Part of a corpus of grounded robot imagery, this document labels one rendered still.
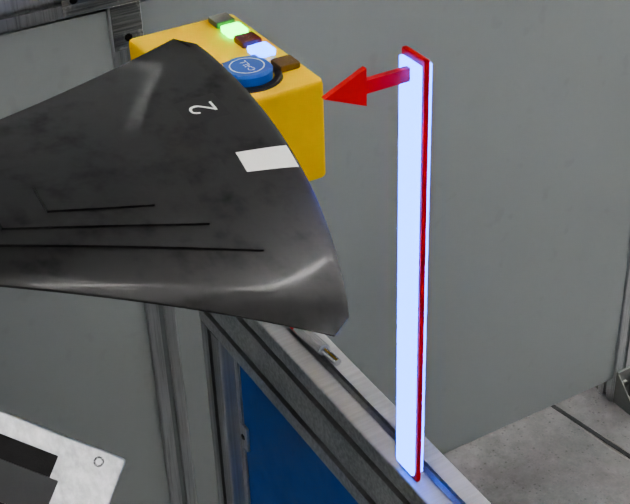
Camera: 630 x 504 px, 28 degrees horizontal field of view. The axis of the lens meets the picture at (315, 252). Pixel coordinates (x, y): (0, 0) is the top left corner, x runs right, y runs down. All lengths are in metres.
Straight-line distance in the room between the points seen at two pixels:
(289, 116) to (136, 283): 0.40
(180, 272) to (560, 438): 1.68
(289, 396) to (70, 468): 0.37
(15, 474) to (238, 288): 0.18
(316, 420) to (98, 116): 0.41
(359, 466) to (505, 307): 1.06
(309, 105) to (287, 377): 0.23
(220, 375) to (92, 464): 0.50
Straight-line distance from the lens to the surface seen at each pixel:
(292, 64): 1.00
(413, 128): 0.75
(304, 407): 1.04
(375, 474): 0.97
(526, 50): 1.80
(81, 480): 0.73
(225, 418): 1.25
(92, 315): 1.62
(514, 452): 2.22
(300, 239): 0.66
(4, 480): 0.72
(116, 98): 0.72
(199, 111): 0.72
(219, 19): 1.09
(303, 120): 0.99
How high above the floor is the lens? 1.50
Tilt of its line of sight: 34 degrees down
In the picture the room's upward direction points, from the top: 2 degrees counter-clockwise
